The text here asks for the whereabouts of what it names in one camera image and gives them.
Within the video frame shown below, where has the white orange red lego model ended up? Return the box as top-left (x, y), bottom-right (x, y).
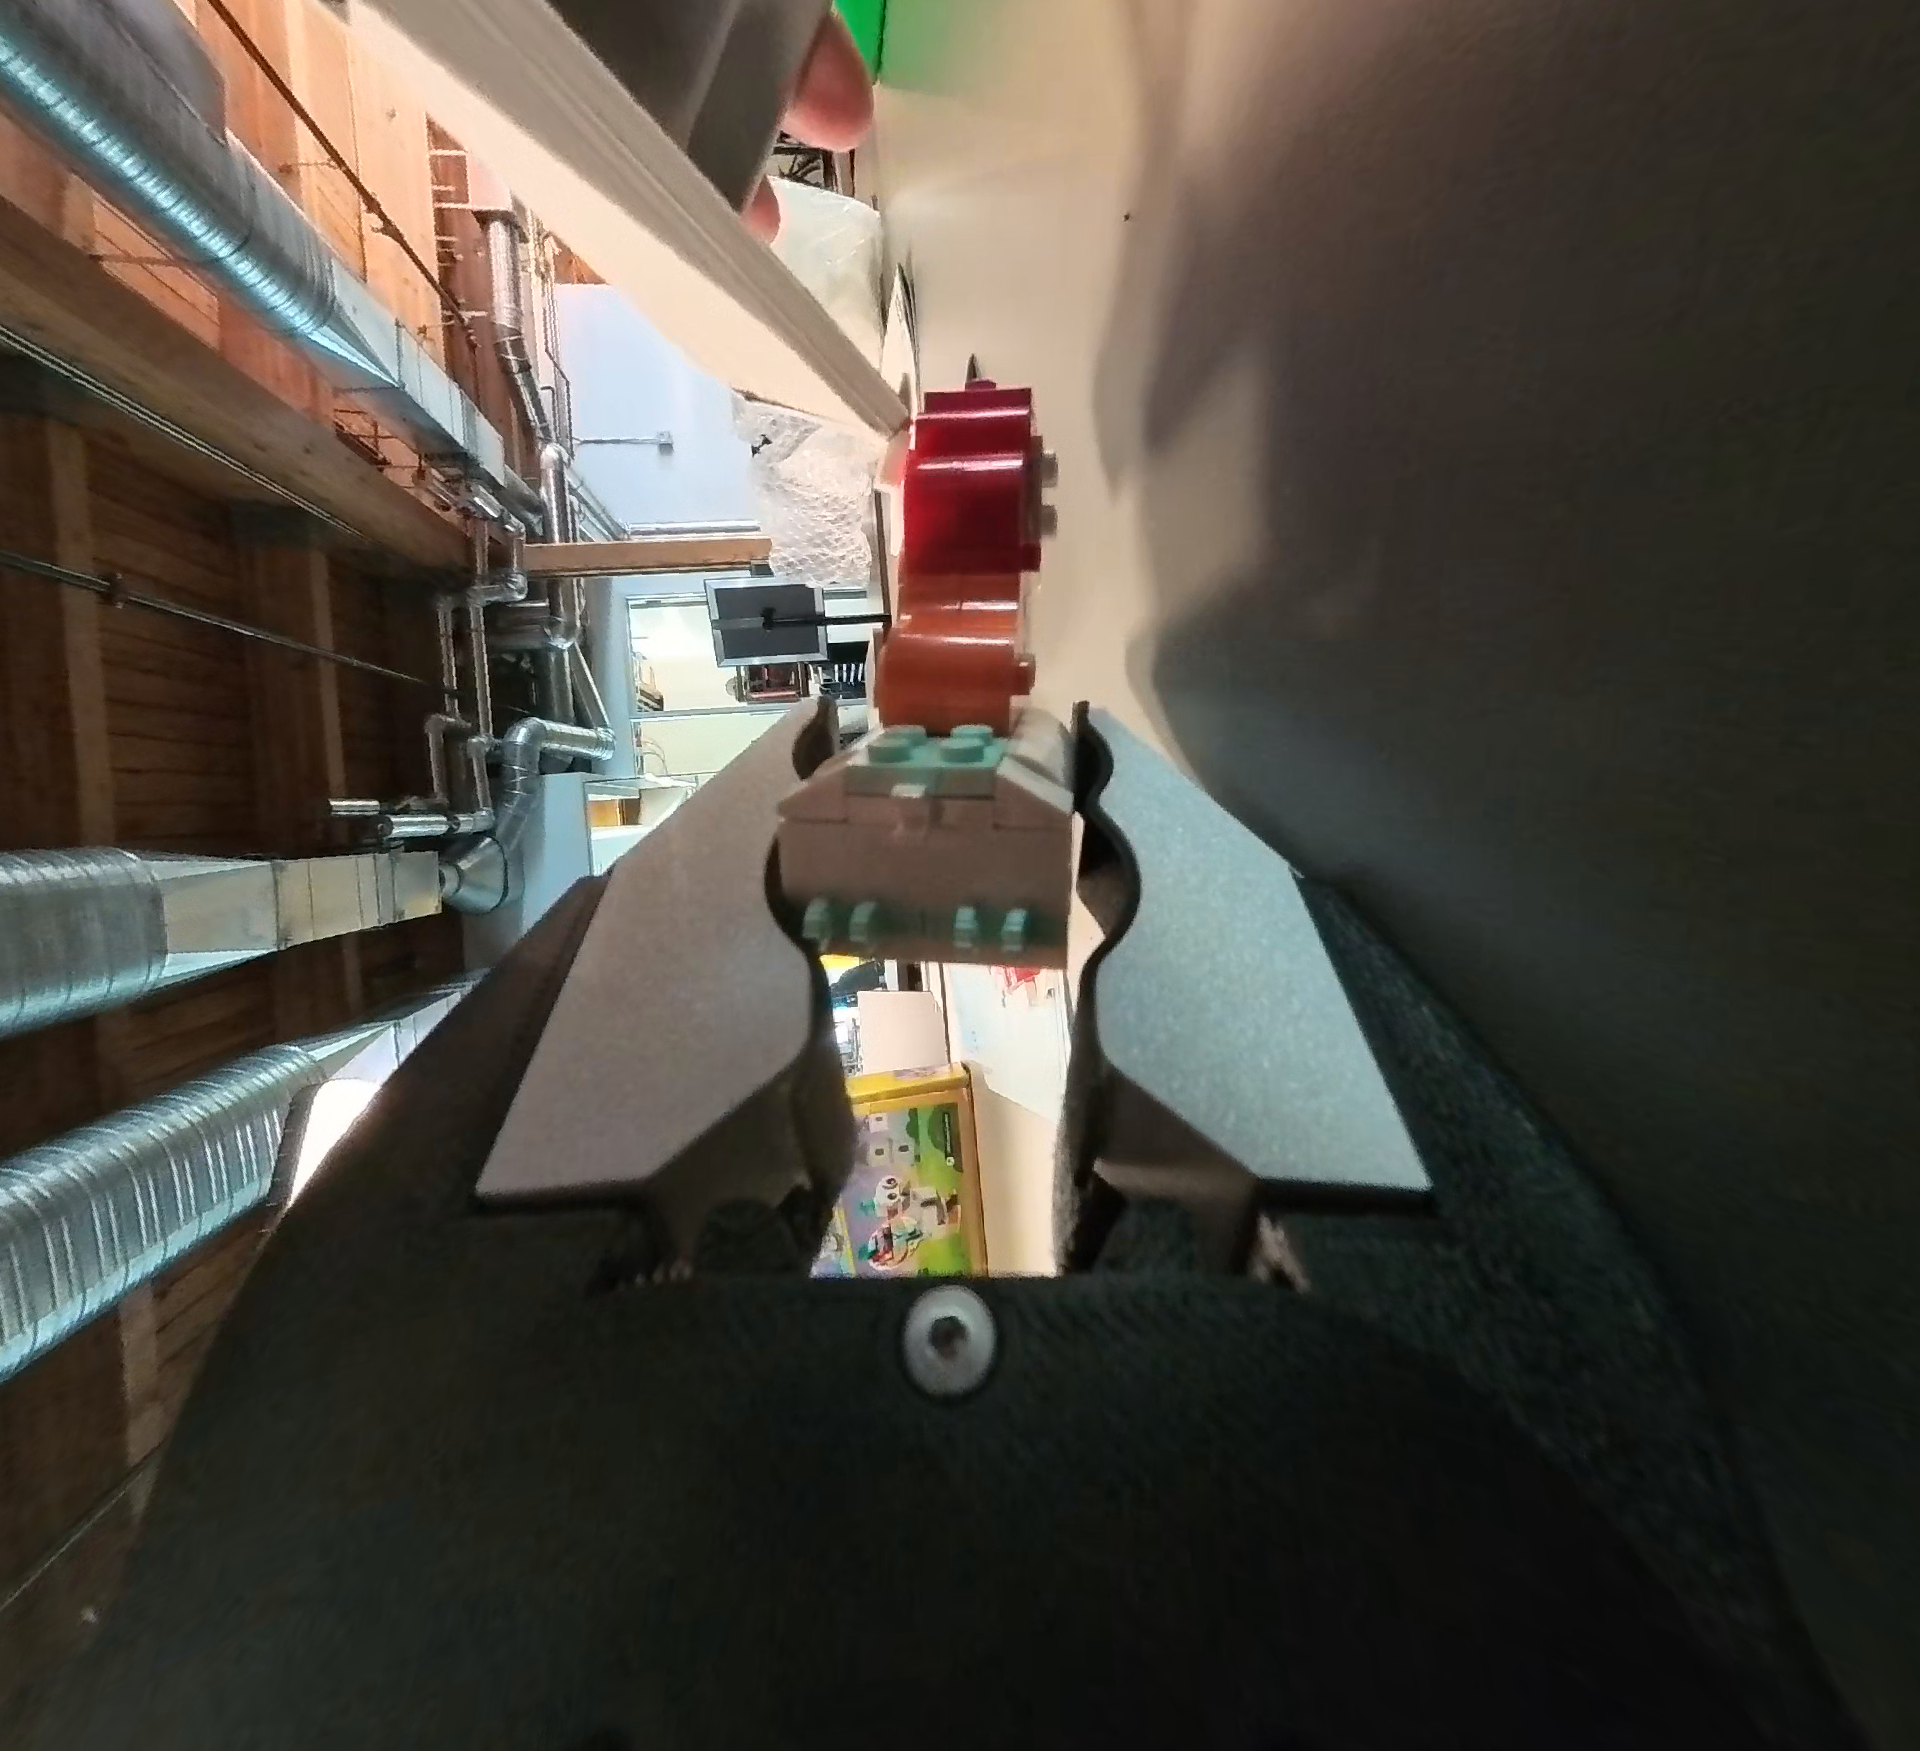
top-left (772, 383), bottom-right (1085, 968)

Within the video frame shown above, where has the silver spiral ventilation duct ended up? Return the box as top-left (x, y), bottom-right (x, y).
top-left (0, 977), bottom-right (484, 1384)
top-left (0, 0), bottom-right (468, 462)
top-left (0, 847), bottom-right (453, 1040)

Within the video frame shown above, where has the clear bubble wrap bundle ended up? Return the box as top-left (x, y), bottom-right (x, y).
top-left (734, 179), bottom-right (890, 582)

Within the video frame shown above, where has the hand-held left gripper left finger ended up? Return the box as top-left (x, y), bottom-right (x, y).
top-left (478, 698), bottom-right (861, 1264)

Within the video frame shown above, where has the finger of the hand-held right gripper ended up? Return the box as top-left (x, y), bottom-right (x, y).
top-left (346, 0), bottom-right (913, 435)

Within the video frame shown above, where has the black hanging monitor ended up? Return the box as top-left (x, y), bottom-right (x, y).
top-left (705, 572), bottom-right (831, 670)

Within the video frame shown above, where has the yellow lego set box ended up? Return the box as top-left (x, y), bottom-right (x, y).
top-left (844, 1061), bottom-right (993, 1279)

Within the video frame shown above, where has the person's right hand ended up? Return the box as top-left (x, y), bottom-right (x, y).
top-left (745, 7), bottom-right (882, 246)

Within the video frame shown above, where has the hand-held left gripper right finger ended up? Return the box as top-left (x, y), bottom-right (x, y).
top-left (1054, 698), bottom-right (1434, 1275)

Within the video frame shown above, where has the silver duct elbow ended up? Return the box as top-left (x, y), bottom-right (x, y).
top-left (428, 708), bottom-right (621, 916)

